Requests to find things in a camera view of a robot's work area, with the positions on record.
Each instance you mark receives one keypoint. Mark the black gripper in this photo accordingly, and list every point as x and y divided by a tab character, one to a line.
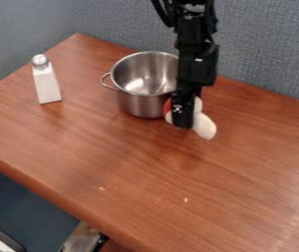
196	73

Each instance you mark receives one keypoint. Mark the red and white toy mushroom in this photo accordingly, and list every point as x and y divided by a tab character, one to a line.
203	125

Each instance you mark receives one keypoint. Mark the metal pot with handles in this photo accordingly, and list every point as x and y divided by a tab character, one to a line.
142	78

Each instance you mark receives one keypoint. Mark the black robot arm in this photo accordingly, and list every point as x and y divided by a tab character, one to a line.
192	19

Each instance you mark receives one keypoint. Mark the white salt shaker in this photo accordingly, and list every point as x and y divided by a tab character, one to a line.
45	80

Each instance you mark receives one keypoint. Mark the metal table leg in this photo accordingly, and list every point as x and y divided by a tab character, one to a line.
85	239

